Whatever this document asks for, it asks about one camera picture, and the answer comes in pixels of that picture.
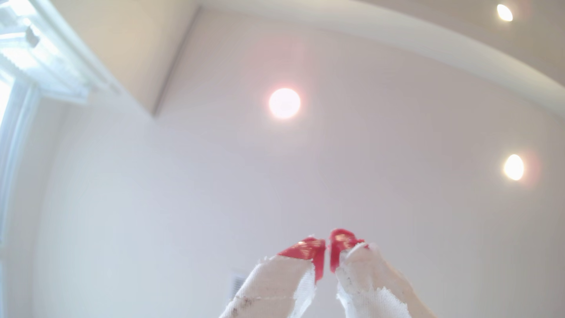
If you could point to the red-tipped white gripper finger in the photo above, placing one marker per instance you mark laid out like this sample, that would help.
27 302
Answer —
370 287
273 287

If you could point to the white window with blind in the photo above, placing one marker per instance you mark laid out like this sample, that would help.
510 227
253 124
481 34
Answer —
39 66

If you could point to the wall air vent grille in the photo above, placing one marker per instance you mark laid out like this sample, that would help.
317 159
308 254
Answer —
238 283

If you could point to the round recessed ceiling light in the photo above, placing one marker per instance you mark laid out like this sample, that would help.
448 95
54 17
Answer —
284 103
514 167
504 12

